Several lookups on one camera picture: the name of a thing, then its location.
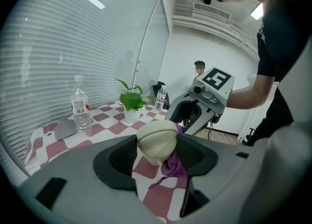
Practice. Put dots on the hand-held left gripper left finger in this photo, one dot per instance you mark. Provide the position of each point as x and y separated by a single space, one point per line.
117 159

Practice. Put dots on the person's black clothing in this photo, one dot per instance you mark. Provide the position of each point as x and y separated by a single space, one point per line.
278 47

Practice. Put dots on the black office chair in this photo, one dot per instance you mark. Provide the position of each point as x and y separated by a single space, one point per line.
249 135

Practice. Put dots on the small clear water bottle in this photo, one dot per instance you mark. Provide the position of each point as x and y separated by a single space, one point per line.
160 100

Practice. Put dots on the green plant in white pot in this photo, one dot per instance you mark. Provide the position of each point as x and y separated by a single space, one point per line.
131 103

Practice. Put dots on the white window blinds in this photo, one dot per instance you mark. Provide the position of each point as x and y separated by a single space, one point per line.
73 47

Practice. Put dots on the red white checkered tablecloth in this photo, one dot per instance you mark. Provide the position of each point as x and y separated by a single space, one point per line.
109 122

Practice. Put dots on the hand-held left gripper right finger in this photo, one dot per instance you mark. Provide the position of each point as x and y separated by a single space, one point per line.
197 156

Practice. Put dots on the ceiling light panel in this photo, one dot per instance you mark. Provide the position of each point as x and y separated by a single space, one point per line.
258 11

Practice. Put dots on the white air vent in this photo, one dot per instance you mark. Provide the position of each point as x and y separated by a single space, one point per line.
211 11

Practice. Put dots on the cream drink container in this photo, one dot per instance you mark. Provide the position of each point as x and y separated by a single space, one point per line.
158 142

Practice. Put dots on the large clear water bottle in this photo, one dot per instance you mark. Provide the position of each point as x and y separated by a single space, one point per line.
80 106

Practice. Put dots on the person's right forearm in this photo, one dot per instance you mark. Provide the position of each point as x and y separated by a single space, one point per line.
248 95

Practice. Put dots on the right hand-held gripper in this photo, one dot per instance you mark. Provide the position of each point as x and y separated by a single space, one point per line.
217 84

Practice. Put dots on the purple cloth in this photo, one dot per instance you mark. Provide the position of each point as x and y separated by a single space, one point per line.
174 169

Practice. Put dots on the grey cloth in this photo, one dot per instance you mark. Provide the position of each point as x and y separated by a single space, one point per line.
64 129

